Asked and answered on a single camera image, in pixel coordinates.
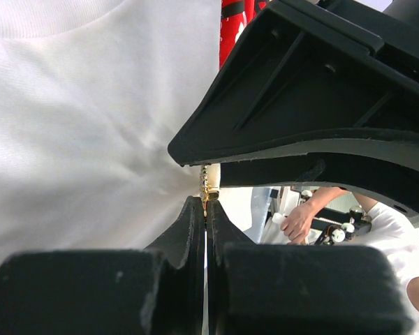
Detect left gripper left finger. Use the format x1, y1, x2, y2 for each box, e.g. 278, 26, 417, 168
0, 197, 205, 334

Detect gold flower brooch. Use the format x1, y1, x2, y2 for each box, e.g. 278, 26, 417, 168
200, 163, 221, 217

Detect white printed t-shirt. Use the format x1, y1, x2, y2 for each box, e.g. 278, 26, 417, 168
0, 0, 277, 280

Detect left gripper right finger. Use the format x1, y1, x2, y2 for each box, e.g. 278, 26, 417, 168
207, 201, 414, 334

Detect person in white shirt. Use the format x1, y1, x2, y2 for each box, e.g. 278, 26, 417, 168
279, 186, 419, 335

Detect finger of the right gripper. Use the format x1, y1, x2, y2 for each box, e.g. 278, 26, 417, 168
221, 153, 419, 215
168, 1, 419, 166

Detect person's bare hand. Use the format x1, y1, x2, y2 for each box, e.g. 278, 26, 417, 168
281, 202, 320, 245

